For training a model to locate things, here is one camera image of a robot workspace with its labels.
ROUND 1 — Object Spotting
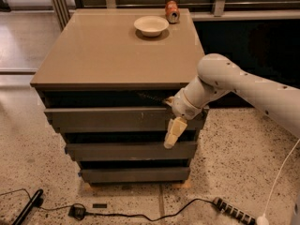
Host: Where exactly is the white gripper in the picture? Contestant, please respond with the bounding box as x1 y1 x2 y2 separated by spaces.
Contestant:
163 89 203 149

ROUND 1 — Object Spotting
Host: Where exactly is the grey top drawer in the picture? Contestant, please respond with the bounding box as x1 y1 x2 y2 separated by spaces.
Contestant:
44 105 210 133

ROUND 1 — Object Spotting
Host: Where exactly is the grey drawer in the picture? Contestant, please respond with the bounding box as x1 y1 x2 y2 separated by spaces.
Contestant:
44 105 210 133
80 167 190 184
65 142 197 161

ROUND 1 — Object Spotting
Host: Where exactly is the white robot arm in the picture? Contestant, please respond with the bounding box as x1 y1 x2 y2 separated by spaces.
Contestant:
164 53 300 149

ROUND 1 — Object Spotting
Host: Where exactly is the grey middle drawer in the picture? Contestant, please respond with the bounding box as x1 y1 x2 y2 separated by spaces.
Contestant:
65 142 197 161

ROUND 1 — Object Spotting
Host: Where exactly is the grey bottom drawer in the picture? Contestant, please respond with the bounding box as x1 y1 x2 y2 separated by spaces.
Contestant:
80 167 190 184

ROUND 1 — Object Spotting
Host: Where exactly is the grey drawer cabinet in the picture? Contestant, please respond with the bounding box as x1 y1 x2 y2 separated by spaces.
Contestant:
31 9 206 171

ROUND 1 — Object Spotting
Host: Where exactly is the clear plastic water bottle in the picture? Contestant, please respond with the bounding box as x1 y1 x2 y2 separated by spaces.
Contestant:
136 92 165 104

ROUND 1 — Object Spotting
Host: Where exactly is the white paper bowl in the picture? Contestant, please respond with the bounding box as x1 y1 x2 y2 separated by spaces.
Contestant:
134 16 169 38

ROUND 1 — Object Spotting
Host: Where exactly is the orange soda can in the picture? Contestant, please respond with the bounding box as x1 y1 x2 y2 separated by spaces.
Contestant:
165 1 180 23

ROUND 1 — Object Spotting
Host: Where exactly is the black power strip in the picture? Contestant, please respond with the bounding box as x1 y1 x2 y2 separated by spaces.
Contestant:
213 197 256 225

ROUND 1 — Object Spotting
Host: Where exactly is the small black floor tag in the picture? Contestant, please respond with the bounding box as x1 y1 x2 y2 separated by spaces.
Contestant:
93 203 107 208

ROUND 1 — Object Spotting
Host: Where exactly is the black stand foot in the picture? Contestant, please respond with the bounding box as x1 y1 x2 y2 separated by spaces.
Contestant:
12 188 43 225

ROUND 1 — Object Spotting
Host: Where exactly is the black power adapter cable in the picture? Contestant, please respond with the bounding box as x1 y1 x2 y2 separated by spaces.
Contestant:
0 188 217 222

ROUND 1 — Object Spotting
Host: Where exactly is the white plug with cable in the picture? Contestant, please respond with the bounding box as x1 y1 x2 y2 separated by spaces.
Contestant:
256 139 300 225

